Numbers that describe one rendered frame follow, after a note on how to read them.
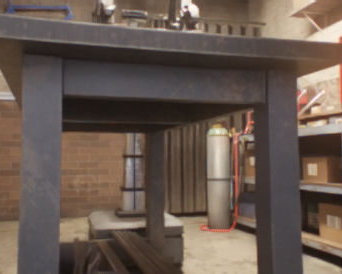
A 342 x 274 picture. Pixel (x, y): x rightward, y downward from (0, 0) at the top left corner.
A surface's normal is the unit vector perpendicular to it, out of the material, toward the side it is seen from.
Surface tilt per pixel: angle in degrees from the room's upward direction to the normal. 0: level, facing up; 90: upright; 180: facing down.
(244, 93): 90
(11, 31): 90
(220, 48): 90
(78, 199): 90
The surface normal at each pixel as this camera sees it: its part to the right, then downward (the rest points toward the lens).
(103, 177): 0.28, -0.07
